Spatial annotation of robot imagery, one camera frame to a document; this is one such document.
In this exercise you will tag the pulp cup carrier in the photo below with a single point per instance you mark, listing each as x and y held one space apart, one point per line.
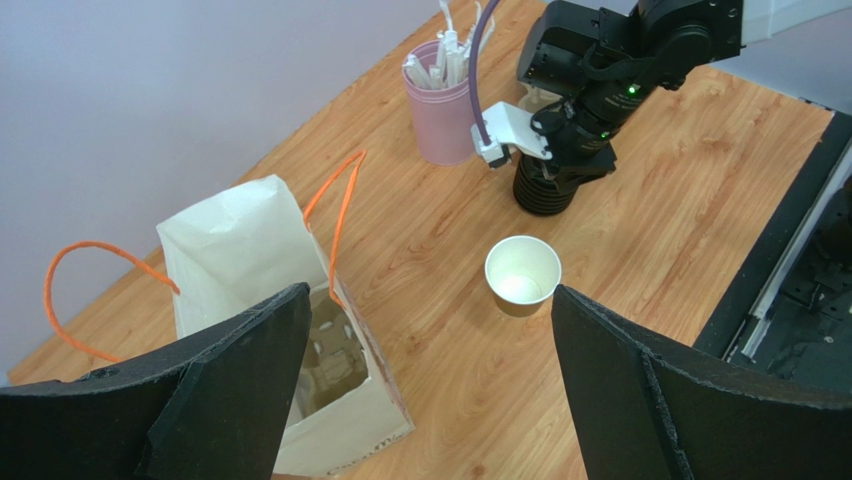
536 99
333 363

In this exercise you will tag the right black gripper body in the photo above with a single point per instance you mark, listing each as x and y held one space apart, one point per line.
579 134

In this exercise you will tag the single brown paper cup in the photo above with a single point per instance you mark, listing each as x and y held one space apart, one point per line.
522 272

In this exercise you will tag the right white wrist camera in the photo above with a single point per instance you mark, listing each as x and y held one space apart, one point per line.
508 129

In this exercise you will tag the stack of black lids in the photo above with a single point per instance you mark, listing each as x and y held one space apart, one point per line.
539 196

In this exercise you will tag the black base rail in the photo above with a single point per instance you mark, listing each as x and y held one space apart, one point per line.
787 311

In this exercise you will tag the white paper takeout bag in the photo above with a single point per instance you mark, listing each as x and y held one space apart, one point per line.
240 247

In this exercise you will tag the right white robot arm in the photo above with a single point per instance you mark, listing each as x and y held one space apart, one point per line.
603 65

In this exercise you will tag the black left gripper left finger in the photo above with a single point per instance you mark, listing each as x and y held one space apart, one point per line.
213 405

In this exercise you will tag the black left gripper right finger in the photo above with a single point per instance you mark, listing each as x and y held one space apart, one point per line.
645 406

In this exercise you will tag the pink straw holder cup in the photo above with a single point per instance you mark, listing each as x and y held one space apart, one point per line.
442 119

